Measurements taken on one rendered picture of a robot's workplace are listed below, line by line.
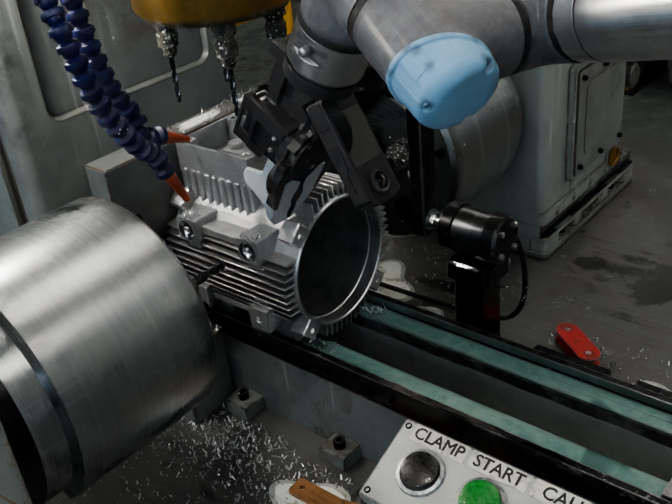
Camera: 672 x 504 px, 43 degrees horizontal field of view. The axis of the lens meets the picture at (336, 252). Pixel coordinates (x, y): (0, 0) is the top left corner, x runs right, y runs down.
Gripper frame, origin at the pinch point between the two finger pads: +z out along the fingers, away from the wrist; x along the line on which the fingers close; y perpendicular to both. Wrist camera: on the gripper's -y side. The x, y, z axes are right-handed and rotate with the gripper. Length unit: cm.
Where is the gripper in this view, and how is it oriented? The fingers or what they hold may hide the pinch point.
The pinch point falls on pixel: (283, 218)
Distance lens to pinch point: 92.9
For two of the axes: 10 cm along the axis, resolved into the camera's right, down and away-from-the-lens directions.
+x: -6.4, 4.4, -6.4
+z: -3.0, 6.1, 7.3
